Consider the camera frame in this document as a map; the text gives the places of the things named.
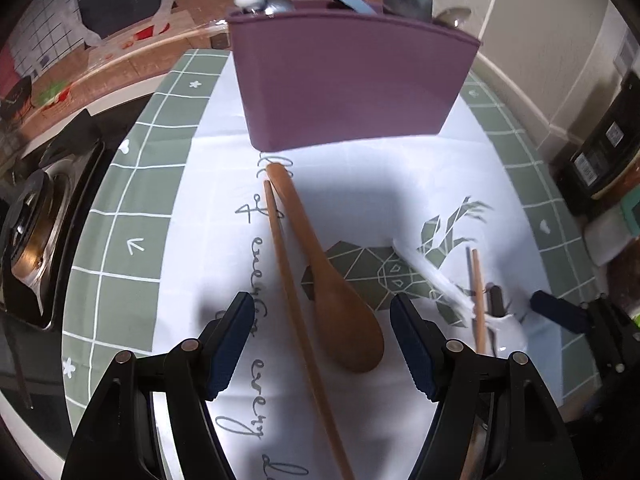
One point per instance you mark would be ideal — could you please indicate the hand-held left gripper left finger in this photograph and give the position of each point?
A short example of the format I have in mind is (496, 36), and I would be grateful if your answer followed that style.
(227, 350)

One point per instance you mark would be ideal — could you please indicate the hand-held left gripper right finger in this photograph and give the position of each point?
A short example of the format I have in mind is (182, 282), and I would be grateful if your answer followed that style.
(415, 350)

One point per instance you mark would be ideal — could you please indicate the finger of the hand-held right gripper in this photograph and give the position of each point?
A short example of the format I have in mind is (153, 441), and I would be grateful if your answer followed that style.
(555, 310)
(617, 360)

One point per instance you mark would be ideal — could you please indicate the white ceramic spoon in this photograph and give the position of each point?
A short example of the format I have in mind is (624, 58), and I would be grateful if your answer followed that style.
(505, 335)

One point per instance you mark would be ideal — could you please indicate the wooden chopstick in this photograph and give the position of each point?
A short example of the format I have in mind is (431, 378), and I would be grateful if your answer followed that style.
(477, 300)
(300, 330)

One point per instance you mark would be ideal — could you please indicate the purple utensil holder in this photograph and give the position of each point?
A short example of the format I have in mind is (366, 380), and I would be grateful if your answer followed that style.
(350, 75)

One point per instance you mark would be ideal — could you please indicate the black spoon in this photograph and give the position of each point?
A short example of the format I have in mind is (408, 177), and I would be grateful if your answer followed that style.
(407, 4)

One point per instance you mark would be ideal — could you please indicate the blue-grey spoon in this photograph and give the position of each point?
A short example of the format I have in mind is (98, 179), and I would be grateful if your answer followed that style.
(350, 2)

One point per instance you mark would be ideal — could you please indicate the small dark utensil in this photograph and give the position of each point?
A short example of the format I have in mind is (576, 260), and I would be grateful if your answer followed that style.
(495, 300)

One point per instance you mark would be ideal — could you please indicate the teal-capped salt shaker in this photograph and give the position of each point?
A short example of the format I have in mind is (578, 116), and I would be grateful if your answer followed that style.
(607, 240)

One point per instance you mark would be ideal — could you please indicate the white printed cloth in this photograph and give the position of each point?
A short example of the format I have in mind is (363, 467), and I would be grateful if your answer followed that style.
(360, 200)

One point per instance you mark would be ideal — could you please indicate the green checked tablecloth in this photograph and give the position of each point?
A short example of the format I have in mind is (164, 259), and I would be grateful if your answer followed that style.
(140, 210)

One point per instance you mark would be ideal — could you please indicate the dark soy sauce bottle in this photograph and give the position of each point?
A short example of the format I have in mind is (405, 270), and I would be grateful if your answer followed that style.
(605, 145)

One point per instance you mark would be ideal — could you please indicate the gas stove burner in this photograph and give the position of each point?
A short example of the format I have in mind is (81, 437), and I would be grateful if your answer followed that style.
(30, 240)

